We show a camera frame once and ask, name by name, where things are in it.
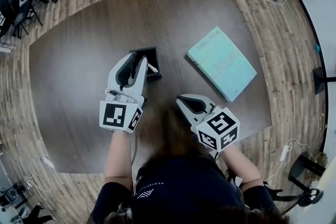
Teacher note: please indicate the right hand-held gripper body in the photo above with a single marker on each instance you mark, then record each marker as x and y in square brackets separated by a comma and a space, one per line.
[219, 128]

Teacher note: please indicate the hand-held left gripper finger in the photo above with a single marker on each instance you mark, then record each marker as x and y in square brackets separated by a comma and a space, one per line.
[113, 76]
[140, 76]

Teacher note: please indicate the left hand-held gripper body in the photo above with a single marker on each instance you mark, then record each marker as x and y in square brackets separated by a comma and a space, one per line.
[113, 116]

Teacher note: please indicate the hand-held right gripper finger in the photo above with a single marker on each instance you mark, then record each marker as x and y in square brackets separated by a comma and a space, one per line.
[206, 102]
[185, 110]

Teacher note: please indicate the white marker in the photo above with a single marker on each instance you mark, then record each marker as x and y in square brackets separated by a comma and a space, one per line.
[153, 67]

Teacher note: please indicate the black square pen holder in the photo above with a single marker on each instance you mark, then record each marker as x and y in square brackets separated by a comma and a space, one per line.
[155, 60]

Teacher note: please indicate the person's right forearm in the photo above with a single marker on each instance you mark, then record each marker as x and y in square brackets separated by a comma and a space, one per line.
[242, 168]

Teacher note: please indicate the person's left forearm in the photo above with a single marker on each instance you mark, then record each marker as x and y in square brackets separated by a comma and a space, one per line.
[119, 157]

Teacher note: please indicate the teal book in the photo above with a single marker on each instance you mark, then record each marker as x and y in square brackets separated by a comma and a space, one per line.
[223, 65]

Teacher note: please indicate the white power adapter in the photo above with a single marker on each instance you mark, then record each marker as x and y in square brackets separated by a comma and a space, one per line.
[284, 152]

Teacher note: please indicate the person's dark shirt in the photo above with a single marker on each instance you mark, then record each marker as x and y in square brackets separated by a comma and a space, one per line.
[183, 191]

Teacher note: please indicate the white power strip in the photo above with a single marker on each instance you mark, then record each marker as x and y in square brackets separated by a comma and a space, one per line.
[48, 162]

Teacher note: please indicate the black stool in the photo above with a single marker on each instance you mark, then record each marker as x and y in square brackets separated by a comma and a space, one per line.
[302, 168]

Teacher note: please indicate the black flat stand base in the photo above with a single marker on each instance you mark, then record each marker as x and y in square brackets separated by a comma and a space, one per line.
[319, 81]

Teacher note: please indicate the small teal object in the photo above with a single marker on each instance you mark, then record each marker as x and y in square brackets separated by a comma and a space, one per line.
[317, 48]

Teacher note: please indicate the black floor device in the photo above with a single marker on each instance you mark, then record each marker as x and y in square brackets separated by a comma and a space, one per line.
[10, 195]

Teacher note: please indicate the white desk with black edge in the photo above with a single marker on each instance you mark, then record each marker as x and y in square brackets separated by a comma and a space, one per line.
[319, 2]

